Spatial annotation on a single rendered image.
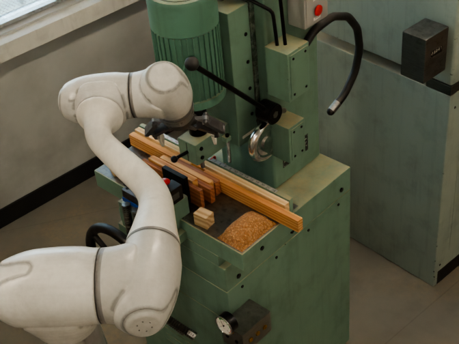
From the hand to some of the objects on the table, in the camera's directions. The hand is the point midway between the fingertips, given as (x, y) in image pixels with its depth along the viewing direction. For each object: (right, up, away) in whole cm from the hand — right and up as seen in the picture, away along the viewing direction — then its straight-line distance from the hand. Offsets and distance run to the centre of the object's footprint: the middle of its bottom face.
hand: (188, 138), depth 220 cm
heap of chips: (+15, -24, +9) cm, 30 cm away
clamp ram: (-6, -17, +21) cm, 27 cm away
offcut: (+4, -22, +13) cm, 26 cm away
